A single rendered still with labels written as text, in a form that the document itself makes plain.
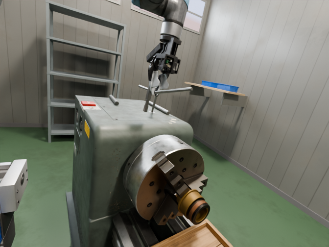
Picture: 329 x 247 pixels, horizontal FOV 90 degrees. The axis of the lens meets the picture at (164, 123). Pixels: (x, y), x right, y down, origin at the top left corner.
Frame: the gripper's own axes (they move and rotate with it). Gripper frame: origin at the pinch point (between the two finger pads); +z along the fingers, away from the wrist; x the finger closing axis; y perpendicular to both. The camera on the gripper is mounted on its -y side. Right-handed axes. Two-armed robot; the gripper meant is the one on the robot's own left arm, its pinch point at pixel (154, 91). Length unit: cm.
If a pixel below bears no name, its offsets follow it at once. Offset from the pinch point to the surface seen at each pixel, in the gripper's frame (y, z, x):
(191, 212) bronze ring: 33.2, 30.5, 1.3
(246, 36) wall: -153, -129, 275
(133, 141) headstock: 4.3, 20.0, -6.8
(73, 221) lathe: -29, 87, -17
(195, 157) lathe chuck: 20.3, 19.6, 11.9
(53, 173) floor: -163, 141, -18
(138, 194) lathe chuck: 19.7, 31.6, -9.8
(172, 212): 26.0, 36.9, 1.4
